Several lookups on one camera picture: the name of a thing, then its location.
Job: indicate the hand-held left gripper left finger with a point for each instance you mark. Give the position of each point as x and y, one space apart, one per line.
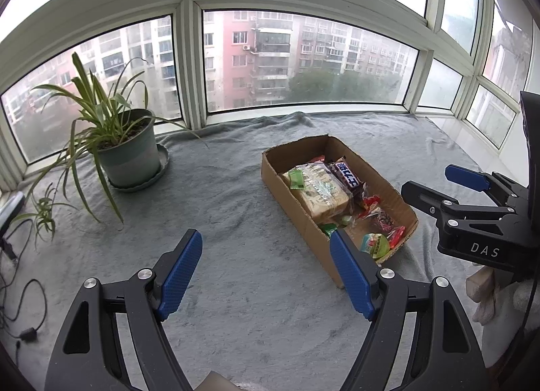
181 275

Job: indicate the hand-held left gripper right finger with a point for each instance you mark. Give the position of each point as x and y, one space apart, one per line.
352 277

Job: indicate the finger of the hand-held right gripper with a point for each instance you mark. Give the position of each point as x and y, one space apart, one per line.
466 178
426 201

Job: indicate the round colourful jelly cup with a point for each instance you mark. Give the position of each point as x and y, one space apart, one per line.
373 244

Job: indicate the red snack packet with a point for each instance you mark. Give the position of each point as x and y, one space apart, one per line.
396 234

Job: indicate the clear packet red black print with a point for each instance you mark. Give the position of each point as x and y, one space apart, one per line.
382 219

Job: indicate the small red candy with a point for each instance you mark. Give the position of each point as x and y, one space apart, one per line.
370 203

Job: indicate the brown chocolate bar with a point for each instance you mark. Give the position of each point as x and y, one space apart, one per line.
348 176

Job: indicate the tan biscuit packet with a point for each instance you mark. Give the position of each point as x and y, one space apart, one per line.
322 195

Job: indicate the brown cardboard box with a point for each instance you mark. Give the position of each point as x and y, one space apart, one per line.
291 201

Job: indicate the green snack packet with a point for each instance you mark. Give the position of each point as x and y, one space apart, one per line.
297 176

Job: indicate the person's right hand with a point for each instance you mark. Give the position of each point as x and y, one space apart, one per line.
483 294

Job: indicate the grey-green pot saucer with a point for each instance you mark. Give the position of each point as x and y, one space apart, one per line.
162 159

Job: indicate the grey-green plastic flower pot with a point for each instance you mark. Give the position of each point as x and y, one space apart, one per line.
126 155

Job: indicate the small spider plantlet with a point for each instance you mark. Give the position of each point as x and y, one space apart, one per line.
44 211

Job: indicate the green spider plant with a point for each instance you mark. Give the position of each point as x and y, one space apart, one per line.
101 121

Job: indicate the white window frame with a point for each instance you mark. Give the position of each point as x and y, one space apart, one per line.
190 62

